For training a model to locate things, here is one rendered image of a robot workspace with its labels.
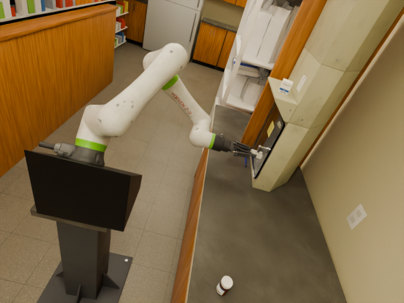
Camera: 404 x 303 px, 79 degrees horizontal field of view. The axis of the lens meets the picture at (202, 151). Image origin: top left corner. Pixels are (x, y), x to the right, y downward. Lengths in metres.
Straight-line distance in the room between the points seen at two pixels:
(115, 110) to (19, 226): 1.63
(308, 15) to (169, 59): 0.79
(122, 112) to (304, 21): 1.06
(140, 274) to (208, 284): 1.07
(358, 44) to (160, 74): 0.81
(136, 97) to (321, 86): 0.81
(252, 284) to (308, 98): 0.86
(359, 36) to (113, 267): 2.01
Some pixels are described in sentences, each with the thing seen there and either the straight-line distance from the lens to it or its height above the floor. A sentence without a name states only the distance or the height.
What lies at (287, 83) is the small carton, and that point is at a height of 1.56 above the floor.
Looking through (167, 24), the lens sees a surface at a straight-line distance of 6.23.
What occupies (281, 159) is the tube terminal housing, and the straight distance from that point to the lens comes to 1.43.
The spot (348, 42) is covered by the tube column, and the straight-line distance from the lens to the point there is 1.24.
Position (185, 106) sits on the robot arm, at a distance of 1.37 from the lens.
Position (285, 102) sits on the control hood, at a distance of 1.26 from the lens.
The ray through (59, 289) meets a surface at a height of 0.01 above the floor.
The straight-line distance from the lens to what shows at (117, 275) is 2.08.
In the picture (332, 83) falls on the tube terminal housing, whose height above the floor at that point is 1.65.
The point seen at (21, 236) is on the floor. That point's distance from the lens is 2.35.
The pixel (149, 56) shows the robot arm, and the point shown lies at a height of 1.50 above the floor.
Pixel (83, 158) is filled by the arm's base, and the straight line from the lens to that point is 1.09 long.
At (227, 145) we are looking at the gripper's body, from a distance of 1.38.
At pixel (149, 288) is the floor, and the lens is 2.07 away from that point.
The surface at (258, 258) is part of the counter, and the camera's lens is 1.25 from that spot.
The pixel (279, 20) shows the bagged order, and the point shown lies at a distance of 2.45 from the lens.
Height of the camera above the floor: 1.90
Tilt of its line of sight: 36 degrees down
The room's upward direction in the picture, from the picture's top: 19 degrees clockwise
